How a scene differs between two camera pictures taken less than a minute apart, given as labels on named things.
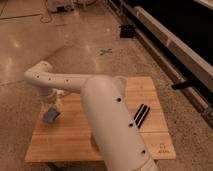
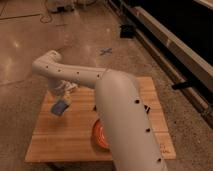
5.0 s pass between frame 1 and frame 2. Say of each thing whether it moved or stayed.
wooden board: stayed
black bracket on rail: stayed
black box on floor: stayed
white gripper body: moved
